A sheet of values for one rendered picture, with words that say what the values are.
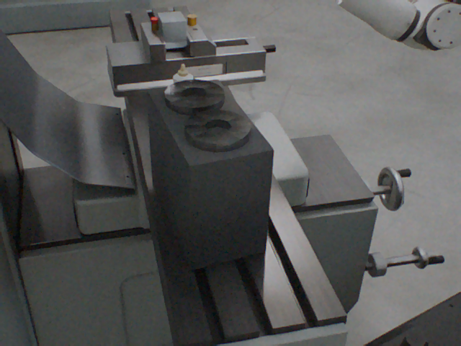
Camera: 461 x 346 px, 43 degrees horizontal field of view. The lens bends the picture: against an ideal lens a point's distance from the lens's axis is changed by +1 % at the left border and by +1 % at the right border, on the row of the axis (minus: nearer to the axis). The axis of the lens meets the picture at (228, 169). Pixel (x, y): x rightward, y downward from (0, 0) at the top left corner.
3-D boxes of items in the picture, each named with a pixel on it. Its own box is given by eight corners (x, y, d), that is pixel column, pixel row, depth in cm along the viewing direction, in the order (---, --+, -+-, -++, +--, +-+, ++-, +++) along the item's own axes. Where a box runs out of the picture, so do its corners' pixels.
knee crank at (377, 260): (435, 254, 154) (441, 237, 151) (447, 270, 149) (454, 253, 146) (357, 266, 149) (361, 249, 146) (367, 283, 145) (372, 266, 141)
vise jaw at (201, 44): (203, 34, 138) (203, 17, 136) (216, 55, 128) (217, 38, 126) (178, 36, 137) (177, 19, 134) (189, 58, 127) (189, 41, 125)
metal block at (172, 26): (181, 36, 133) (180, 11, 130) (186, 47, 129) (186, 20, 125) (158, 38, 132) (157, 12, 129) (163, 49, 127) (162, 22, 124)
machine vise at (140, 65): (248, 55, 146) (250, 11, 139) (267, 81, 134) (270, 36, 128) (106, 68, 138) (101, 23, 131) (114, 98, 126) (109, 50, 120)
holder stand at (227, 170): (217, 171, 105) (219, 70, 93) (267, 251, 88) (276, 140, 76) (152, 184, 101) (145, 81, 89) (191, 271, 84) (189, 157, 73)
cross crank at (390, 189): (391, 191, 161) (399, 155, 154) (412, 218, 152) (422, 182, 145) (337, 198, 158) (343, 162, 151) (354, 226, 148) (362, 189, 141)
